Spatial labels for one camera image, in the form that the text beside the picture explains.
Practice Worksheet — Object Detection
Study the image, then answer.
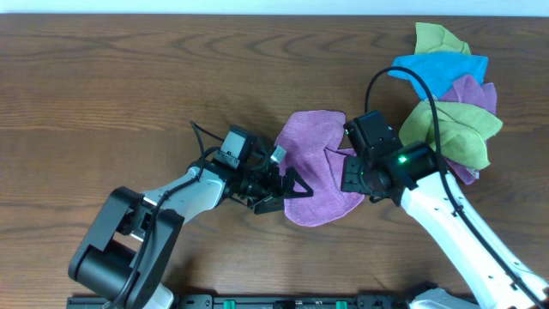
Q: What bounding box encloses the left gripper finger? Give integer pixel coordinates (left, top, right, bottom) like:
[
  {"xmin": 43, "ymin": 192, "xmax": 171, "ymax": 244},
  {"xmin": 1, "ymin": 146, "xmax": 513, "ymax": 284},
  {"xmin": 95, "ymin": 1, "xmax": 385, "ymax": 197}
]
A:
[
  {"xmin": 281, "ymin": 167, "xmax": 314, "ymax": 198},
  {"xmin": 252, "ymin": 196, "xmax": 285, "ymax": 215}
]

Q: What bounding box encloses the purple cloth in pile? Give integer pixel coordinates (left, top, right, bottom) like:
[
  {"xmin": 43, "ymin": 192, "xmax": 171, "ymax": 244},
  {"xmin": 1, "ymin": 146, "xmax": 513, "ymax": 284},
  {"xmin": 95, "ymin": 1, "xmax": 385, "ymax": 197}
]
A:
[{"xmin": 440, "ymin": 75, "xmax": 498, "ymax": 115}]

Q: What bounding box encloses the blue microfiber cloth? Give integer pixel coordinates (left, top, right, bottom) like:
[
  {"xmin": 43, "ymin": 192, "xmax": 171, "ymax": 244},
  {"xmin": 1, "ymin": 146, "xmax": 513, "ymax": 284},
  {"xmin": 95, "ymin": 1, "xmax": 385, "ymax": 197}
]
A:
[{"xmin": 392, "ymin": 51, "xmax": 489, "ymax": 99}]

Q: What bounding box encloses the green cloth at back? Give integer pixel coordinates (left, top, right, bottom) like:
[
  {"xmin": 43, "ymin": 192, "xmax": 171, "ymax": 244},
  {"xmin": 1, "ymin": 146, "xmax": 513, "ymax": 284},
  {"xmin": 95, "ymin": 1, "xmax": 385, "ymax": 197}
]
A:
[{"xmin": 414, "ymin": 22, "xmax": 471, "ymax": 55}]

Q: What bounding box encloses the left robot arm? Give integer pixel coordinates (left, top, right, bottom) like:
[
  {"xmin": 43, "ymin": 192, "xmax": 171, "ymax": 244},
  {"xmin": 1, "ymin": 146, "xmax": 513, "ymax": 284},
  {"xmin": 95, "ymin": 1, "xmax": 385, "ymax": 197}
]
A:
[{"xmin": 68, "ymin": 161, "xmax": 313, "ymax": 309}]

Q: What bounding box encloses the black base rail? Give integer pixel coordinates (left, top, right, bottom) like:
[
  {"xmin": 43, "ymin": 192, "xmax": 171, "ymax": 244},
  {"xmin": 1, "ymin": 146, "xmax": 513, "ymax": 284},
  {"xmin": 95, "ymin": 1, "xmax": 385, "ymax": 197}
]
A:
[{"xmin": 66, "ymin": 293, "xmax": 413, "ymax": 309}]

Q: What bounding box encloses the green cloth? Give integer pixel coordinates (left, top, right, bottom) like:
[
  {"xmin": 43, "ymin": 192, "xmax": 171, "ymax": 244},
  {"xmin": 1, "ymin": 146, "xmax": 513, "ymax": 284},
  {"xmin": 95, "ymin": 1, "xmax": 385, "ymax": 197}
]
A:
[
  {"xmin": 399, "ymin": 100, "xmax": 503, "ymax": 170},
  {"xmin": 414, "ymin": 22, "xmax": 471, "ymax": 55}
]

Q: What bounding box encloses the purple microfiber cloth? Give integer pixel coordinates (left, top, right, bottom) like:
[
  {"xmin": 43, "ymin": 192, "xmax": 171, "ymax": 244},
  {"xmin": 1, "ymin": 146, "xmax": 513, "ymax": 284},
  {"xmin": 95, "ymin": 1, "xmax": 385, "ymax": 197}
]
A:
[{"xmin": 275, "ymin": 110, "xmax": 364, "ymax": 227}]

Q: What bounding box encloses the green cloth in front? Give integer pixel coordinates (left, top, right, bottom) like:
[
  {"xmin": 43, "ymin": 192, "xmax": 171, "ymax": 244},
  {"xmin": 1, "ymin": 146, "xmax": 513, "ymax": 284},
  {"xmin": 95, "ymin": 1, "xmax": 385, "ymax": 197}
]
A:
[{"xmin": 399, "ymin": 100, "xmax": 503, "ymax": 170}]

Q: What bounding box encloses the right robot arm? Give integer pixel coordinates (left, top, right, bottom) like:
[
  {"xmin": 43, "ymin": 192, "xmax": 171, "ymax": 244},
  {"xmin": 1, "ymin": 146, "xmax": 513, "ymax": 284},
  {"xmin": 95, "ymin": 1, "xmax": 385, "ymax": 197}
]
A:
[{"xmin": 341, "ymin": 142, "xmax": 548, "ymax": 308}]

